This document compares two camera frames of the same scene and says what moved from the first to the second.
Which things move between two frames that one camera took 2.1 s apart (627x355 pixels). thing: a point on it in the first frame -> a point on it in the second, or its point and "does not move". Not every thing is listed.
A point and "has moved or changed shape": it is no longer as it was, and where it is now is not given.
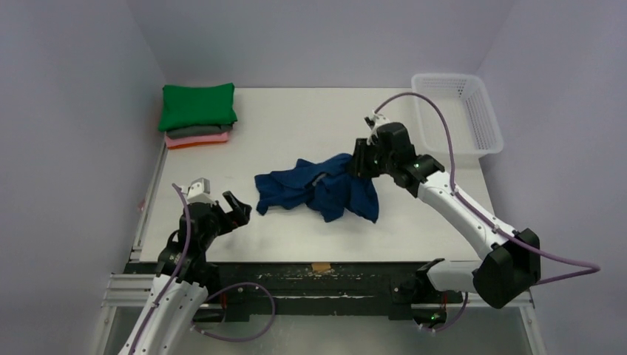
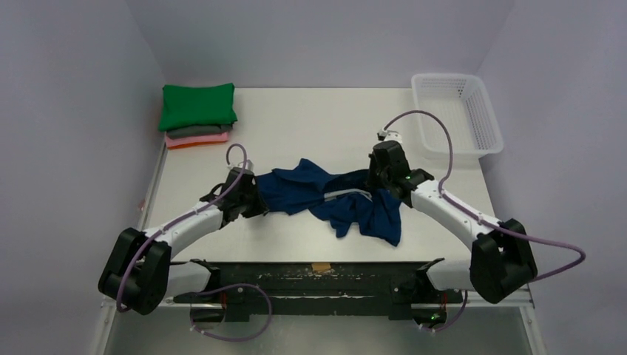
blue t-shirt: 327,184 has moved or changed shape
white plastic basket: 474,127 does not move
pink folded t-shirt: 176,140 does not move
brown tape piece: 321,266 does not move
